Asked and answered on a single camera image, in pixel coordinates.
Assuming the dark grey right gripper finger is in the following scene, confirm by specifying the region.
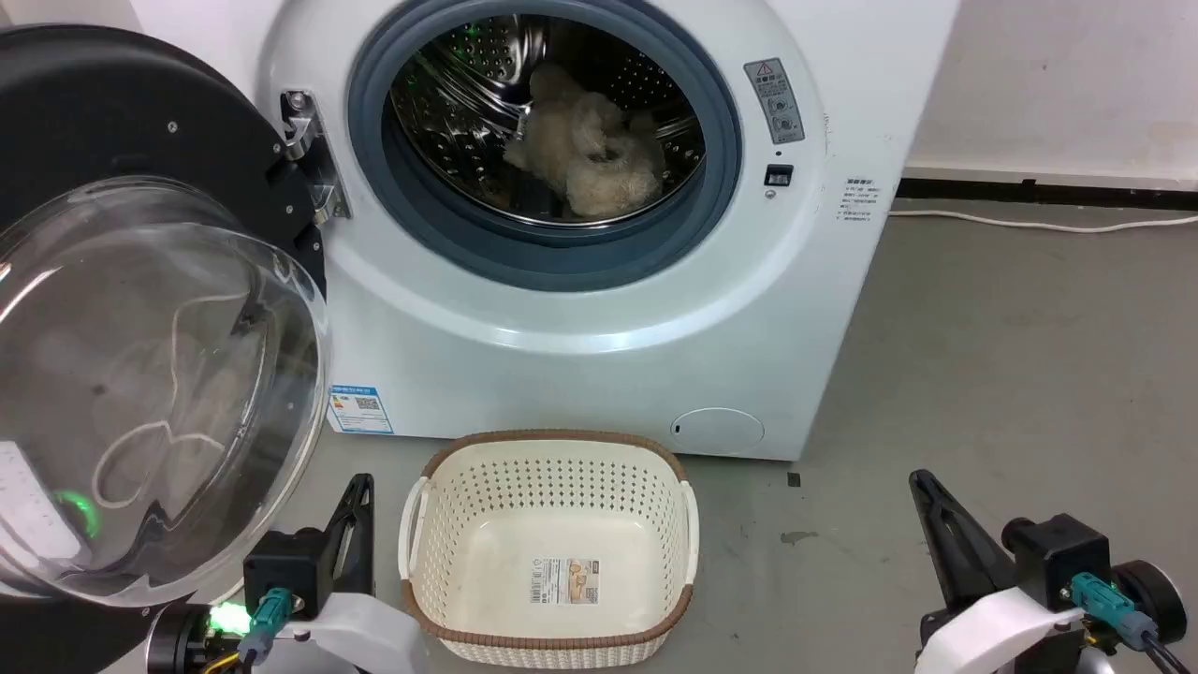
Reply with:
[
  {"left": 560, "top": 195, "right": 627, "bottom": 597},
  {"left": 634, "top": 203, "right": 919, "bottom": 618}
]
[{"left": 909, "top": 469, "right": 1018, "bottom": 611}]

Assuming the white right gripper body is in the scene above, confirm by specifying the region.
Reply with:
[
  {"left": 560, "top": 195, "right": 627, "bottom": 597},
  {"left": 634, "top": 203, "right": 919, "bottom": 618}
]
[{"left": 915, "top": 584, "right": 1088, "bottom": 674}]

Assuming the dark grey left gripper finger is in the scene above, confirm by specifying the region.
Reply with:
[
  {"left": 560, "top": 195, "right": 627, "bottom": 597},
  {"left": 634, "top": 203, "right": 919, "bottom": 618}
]
[{"left": 316, "top": 473, "right": 376, "bottom": 602}]

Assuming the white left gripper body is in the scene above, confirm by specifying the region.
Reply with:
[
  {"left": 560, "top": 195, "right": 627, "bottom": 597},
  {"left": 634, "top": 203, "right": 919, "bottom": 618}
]
[{"left": 265, "top": 592, "right": 428, "bottom": 674}]

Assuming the white front-load washing machine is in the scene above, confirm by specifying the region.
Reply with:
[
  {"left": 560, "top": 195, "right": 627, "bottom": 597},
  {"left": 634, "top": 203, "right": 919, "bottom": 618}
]
[{"left": 126, "top": 0, "right": 963, "bottom": 462}]

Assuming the washer door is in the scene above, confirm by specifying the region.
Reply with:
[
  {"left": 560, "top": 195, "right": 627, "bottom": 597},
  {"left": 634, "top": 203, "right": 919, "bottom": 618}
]
[{"left": 0, "top": 24, "right": 334, "bottom": 674}]

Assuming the metal door hinge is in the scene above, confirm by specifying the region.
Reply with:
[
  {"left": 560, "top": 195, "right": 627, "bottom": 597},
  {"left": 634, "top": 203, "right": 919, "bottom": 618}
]
[{"left": 280, "top": 90, "right": 353, "bottom": 226}]

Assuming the blue energy label sticker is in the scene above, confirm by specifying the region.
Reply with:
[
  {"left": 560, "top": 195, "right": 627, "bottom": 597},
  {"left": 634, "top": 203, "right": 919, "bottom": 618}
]
[{"left": 328, "top": 383, "right": 395, "bottom": 436}]

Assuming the cream perforated laundry basket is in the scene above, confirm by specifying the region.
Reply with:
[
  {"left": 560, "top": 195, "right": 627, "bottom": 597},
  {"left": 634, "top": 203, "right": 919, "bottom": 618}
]
[{"left": 399, "top": 430, "right": 700, "bottom": 670}]

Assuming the paper label with barcode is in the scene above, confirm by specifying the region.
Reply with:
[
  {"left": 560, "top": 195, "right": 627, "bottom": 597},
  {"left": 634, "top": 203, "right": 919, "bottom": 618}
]
[{"left": 530, "top": 558, "right": 601, "bottom": 605}]

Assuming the round drain filter cover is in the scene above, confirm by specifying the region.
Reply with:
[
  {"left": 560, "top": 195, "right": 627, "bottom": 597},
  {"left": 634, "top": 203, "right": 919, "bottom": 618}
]
[{"left": 672, "top": 407, "right": 766, "bottom": 457}]

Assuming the beige plush toy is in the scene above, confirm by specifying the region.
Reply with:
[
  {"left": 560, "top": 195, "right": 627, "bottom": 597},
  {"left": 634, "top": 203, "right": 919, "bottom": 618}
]
[{"left": 504, "top": 63, "right": 667, "bottom": 219}]

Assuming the grey warning sticker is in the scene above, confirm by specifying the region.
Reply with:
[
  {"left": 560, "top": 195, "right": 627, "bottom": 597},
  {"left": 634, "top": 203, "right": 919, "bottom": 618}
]
[{"left": 744, "top": 58, "right": 806, "bottom": 145}]

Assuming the teal left cable connector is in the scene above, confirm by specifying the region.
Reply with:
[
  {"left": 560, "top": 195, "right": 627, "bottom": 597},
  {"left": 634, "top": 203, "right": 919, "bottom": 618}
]
[{"left": 237, "top": 587, "right": 293, "bottom": 664}]

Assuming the teal cable connector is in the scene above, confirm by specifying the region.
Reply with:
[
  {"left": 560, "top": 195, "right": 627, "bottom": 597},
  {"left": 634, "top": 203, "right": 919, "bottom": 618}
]
[
  {"left": 237, "top": 587, "right": 293, "bottom": 664},
  {"left": 1070, "top": 572, "right": 1160, "bottom": 651}
]

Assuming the teal right cable connector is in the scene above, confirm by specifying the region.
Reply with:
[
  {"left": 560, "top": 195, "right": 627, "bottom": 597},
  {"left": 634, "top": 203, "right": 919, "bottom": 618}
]
[{"left": 1070, "top": 572, "right": 1160, "bottom": 651}]

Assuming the white floor cable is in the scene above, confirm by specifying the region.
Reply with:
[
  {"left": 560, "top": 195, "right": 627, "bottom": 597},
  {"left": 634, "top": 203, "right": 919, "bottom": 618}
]
[{"left": 887, "top": 209, "right": 1198, "bottom": 234}]

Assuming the black wall baseboard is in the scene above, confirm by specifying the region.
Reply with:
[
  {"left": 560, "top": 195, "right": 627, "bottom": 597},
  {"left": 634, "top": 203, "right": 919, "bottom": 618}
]
[{"left": 895, "top": 177, "right": 1198, "bottom": 212}]

